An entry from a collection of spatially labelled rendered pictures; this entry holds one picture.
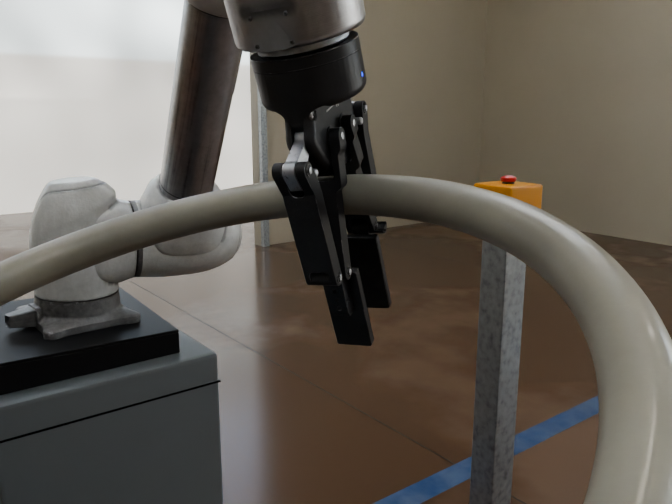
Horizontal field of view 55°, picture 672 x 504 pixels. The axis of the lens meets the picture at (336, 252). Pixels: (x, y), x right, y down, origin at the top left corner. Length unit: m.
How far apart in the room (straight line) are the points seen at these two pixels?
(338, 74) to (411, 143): 6.80
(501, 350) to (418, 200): 1.29
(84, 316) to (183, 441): 0.30
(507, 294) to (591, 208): 5.62
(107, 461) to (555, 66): 6.75
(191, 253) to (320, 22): 0.92
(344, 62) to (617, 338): 0.25
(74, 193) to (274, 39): 0.88
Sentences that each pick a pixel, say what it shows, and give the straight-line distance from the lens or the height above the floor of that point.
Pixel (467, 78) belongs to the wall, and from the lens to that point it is 7.85.
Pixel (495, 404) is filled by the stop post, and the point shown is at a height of 0.51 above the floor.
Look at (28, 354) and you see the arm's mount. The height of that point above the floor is 0.85.
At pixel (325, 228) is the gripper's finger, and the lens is 0.44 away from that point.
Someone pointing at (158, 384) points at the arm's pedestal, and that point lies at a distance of 1.25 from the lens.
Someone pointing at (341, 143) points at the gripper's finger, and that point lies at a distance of 0.45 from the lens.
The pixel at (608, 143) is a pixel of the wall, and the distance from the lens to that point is 7.13.
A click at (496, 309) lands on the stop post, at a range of 1.68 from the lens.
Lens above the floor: 1.26
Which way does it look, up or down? 12 degrees down
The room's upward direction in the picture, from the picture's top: straight up
